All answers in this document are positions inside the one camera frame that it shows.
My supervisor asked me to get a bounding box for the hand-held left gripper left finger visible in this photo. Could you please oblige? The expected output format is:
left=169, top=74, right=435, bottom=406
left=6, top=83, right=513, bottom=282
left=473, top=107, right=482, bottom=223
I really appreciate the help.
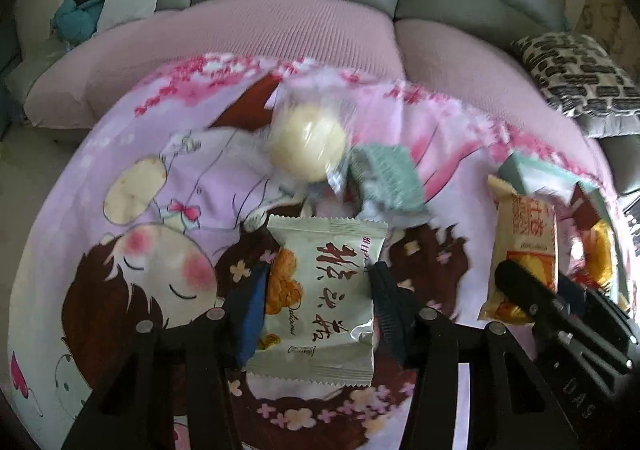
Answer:
left=60, top=261, right=272, bottom=450

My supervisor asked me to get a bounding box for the grey green snack packet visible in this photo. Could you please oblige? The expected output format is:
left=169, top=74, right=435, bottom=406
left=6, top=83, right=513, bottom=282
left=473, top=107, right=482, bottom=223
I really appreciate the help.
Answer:
left=346, top=143, right=432, bottom=221

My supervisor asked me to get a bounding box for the teal cloth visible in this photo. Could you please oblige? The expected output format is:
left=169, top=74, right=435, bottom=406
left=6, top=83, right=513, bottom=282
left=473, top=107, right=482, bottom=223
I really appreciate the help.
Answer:
left=50, top=0, right=107, bottom=44

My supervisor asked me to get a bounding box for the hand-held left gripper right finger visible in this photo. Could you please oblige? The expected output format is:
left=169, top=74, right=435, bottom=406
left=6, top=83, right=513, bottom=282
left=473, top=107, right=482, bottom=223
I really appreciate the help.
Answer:
left=367, top=262, right=581, bottom=450

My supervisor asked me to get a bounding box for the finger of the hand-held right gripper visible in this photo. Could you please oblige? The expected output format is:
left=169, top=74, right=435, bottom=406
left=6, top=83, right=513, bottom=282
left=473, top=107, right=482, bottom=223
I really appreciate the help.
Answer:
left=556, top=276, right=640, bottom=357
left=494, top=260, right=627, bottom=374

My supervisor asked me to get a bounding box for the printed cartoon blanket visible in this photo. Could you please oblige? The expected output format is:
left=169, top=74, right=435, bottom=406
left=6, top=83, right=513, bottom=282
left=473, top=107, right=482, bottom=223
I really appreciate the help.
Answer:
left=0, top=54, right=628, bottom=450

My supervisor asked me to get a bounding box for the black white patterned pillow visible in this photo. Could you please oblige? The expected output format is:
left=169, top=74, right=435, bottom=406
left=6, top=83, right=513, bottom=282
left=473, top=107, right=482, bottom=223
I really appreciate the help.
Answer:
left=510, top=32, right=640, bottom=119

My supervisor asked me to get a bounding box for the orange cake packet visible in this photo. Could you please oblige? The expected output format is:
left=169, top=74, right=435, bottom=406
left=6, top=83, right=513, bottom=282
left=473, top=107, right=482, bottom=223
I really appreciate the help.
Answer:
left=477, top=174, right=559, bottom=327

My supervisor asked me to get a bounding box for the yellow bread packet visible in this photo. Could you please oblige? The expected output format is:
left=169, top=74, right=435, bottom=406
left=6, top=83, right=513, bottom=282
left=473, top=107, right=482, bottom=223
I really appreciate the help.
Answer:
left=581, top=219, right=617, bottom=287

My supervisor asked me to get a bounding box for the grey pillow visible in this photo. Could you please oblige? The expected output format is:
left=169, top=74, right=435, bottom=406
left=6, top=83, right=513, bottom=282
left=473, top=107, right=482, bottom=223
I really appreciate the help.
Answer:
left=575, top=104, right=640, bottom=139

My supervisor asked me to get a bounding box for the teal cardboard box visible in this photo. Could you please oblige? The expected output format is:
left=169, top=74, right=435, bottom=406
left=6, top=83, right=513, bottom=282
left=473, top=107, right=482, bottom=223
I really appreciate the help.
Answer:
left=497, top=151, right=634, bottom=311

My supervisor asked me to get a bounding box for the white pastry packet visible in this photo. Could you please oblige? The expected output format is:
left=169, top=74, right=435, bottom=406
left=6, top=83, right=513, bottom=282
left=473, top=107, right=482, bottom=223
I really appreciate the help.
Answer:
left=244, top=214, right=389, bottom=388

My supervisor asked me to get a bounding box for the round bun in clear wrapper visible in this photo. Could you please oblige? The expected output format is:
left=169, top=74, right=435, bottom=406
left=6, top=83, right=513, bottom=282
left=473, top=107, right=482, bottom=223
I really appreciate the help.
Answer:
left=264, top=80, right=359, bottom=191

